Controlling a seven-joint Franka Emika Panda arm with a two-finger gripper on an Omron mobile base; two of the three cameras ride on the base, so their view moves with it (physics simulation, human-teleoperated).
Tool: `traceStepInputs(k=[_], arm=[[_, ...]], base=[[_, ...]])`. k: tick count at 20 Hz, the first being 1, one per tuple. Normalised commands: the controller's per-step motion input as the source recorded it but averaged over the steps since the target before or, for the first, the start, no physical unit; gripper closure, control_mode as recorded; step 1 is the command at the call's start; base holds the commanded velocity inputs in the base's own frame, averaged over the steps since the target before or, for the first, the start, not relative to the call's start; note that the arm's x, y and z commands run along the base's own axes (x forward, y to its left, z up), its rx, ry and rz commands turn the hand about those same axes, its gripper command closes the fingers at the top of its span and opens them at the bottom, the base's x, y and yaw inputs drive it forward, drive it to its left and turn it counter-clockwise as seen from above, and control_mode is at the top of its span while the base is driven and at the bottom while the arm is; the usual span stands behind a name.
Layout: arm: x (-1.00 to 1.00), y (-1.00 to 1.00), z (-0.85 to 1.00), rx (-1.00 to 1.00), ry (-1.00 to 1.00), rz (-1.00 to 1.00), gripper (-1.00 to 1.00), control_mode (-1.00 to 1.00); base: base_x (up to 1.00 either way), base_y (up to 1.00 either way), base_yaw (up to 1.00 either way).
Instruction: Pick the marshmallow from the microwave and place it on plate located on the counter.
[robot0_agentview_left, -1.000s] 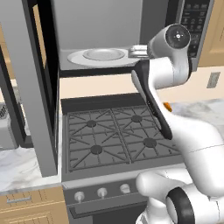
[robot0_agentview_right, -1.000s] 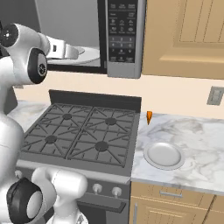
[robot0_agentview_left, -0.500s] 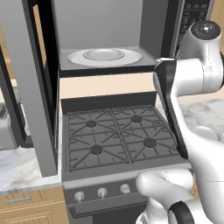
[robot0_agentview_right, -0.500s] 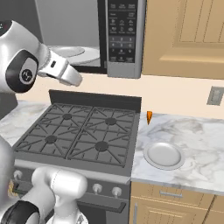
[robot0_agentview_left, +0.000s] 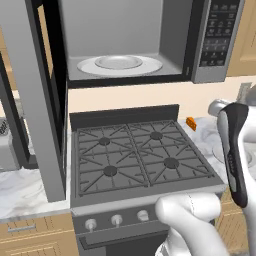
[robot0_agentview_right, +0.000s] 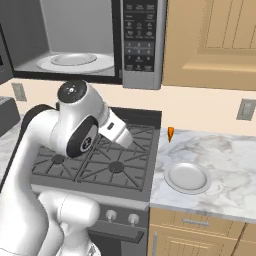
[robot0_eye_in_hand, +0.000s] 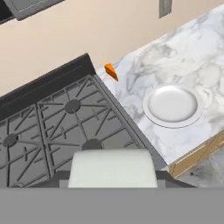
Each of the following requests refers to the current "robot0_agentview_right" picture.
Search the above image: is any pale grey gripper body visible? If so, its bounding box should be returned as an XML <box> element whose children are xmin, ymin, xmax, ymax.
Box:
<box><xmin>111</xmin><ymin>124</ymin><xmax>134</xmax><ymax>150</ymax></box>

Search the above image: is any grey round plate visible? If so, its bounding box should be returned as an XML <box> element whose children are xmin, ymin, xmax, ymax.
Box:
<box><xmin>163</xmin><ymin>161</ymin><xmax>212</xmax><ymax>196</ymax></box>

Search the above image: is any white microwave turntable plate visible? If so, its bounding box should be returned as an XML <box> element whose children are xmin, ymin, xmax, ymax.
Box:
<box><xmin>35</xmin><ymin>52</ymin><xmax>116</xmax><ymax>75</ymax></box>

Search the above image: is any grey microwave oven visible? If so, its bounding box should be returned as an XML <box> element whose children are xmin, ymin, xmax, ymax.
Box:
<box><xmin>0</xmin><ymin>0</ymin><xmax>168</xmax><ymax>91</ymax></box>

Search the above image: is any grey microwave door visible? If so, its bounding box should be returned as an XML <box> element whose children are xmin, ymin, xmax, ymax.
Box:
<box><xmin>0</xmin><ymin>23</ymin><xmax>15</xmax><ymax>85</ymax></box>

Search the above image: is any black gas stove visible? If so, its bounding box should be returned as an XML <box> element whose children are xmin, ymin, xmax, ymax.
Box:
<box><xmin>29</xmin><ymin>106</ymin><xmax>164</xmax><ymax>256</ymax></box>

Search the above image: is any orange carrot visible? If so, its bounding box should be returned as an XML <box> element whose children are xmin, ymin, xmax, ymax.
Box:
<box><xmin>167</xmin><ymin>126</ymin><xmax>176</xmax><ymax>144</ymax></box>

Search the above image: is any silver stove knob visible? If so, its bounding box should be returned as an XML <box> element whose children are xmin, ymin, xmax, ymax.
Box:
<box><xmin>127</xmin><ymin>213</ymin><xmax>140</xmax><ymax>226</ymax></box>
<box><xmin>105</xmin><ymin>210</ymin><xmax>118</xmax><ymax>223</ymax></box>

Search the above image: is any dark grey toaster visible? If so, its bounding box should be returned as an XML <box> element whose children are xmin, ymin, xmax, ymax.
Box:
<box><xmin>0</xmin><ymin>96</ymin><xmax>22</xmax><ymax>138</ymax></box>

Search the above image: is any light wood cupboard door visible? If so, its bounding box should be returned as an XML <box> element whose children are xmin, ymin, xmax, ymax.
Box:
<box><xmin>147</xmin><ymin>224</ymin><xmax>240</xmax><ymax>256</ymax></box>

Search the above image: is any light wood drawer front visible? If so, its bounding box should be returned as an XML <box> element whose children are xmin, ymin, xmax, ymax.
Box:
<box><xmin>148</xmin><ymin>207</ymin><xmax>246</xmax><ymax>240</ymax></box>

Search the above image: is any black oven door handle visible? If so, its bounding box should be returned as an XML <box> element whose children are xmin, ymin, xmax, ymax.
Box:
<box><xmin>87</xmin><ymin>227</ymin><xmax>145</xmax><ymax>244</ymax></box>

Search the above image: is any silver drawer handle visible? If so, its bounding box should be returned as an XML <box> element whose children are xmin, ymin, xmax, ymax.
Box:
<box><xmin>182</xmin><ymin>217</ymin><xmax>211</xmax><ymax>227</ymax></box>

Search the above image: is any silver cupboard door handle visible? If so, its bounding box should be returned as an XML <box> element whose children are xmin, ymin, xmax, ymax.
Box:
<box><xmin>151</xmin><ymin>231</ymin><xmax>158</xmax><ymax>256</ymax></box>

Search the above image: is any grey wall outlet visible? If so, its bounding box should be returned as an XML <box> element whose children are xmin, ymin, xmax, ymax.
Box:
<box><xmin>235</xmin><ymin>98</ymin><xmax>256</xmax><ymax>122</ymax></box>
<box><xmin>11</xmin><ymin>82</ymin><xmax>28</xmax><ymax>102</ymax></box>

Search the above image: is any light wood wall cupboard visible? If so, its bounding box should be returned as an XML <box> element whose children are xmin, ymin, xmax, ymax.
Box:
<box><xmin>161</xmin><ymin>0</ymin><xmax>256</xmax><ymax>92</ymax></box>

